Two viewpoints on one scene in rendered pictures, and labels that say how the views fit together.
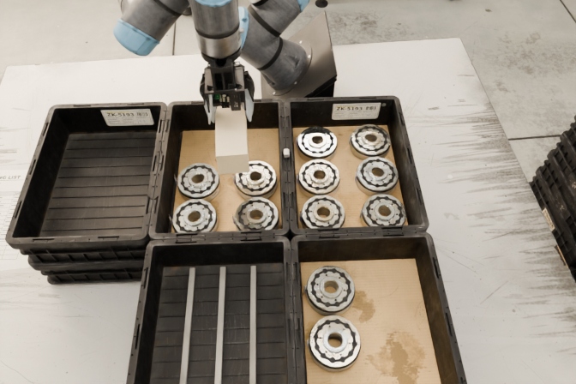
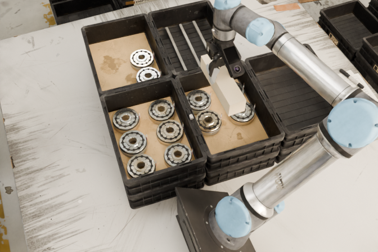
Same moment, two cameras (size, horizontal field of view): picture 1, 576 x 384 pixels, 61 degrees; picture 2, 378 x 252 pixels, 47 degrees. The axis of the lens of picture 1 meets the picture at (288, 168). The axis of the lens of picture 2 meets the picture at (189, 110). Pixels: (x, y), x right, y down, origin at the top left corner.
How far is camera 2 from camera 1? 165 cm
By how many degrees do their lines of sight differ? 71
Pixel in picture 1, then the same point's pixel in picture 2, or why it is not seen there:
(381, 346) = (120, 66)
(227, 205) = (219, 108)
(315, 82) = (192, 193)
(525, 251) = (34, 159)
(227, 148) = not seen: hidden behind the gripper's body
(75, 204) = (302, 89)
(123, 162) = (296, 118)
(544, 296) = (29, 136)
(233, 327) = (189, 59)
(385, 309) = (120, 80)
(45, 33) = not seen: outside the picture
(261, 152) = (214, 146)
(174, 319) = not seen: hidden behind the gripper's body
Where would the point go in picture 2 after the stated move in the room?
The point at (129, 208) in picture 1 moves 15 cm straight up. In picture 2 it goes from (272, 94) to (278, 70)
